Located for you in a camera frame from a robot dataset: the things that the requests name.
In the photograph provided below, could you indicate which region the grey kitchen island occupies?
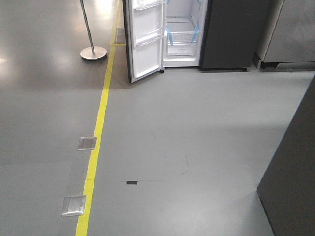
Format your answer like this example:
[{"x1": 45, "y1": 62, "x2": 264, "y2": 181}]
[{"x1": 257, "y1": 81, "x2": 315, "y2": 236}]

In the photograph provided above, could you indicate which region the grey side-by-side fridge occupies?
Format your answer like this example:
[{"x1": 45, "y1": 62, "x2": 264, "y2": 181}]
[{"x1": 163, "y1": 0, "x2": 270, "y2": 71}]

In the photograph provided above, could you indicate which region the dark floor sign mat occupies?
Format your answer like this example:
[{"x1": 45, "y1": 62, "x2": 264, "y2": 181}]
[{"x1": 115, "y1": 28, "x2": 126, "y2": 44}]

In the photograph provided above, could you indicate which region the metal floor stand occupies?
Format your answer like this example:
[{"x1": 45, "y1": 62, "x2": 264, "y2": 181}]
[{"x1": 80, "y1": 0, "x2": 107, "y2": 61}]

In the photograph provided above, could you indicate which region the silver floor socket plate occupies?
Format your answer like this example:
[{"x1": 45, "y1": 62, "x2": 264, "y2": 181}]
[{"x1": 77, "y1": 137, "x2": 97, "y2": 151}]

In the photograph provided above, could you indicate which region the white fridge door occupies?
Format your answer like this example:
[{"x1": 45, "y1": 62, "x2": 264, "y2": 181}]
[{"x1": 122, "y1": 0, "x2": 166, "y2": 83}]

